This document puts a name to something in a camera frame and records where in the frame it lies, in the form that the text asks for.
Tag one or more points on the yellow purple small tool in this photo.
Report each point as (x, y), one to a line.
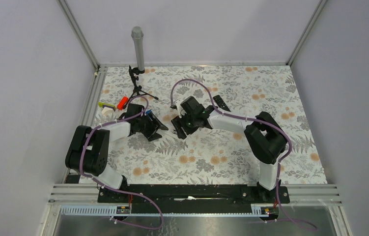
(106, 105)

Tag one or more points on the white small block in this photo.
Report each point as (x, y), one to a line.
(107, 111)

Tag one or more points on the grey microphone on stand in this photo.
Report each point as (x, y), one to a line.
(137, 37)

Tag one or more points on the black remote control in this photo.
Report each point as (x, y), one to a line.
(221, 103)

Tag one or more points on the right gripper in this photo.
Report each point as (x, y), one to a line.
(179, 124)

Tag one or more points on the orange red cylinder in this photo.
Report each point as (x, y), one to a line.
(122, 103)

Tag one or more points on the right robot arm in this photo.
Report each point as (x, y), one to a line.
(262, 132)

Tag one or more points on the floral table mat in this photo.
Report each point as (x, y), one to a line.
(217, 156)

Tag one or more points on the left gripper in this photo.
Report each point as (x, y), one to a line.
(153, 126)

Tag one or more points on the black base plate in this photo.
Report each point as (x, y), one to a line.
(193, 199)

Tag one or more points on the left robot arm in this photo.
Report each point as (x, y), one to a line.
(89, 149)

